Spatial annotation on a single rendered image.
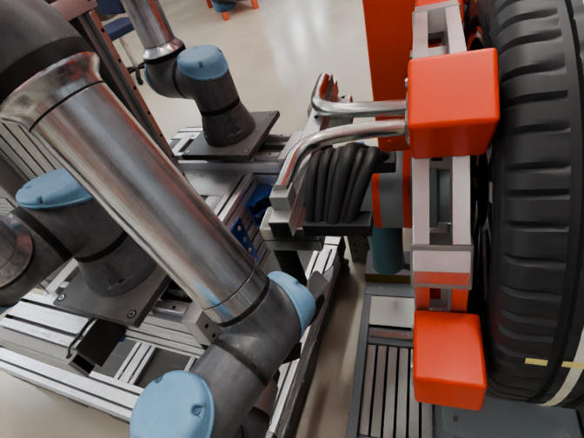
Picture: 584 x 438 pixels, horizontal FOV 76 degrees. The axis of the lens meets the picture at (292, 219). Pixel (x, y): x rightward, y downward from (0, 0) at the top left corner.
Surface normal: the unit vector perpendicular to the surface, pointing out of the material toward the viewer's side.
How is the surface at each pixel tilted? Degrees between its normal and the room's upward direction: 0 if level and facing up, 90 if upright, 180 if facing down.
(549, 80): 33
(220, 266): 64
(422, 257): 45
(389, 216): 94
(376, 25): 90
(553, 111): 38
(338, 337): 0
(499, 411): 0
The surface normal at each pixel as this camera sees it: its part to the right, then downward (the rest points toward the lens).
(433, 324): -0.25, -0.71
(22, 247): 0.89, -0.28
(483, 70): -0.33, -0.17
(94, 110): 0.63, -0.11
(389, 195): -0.33, 0.20
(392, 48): -0.23, 0.71
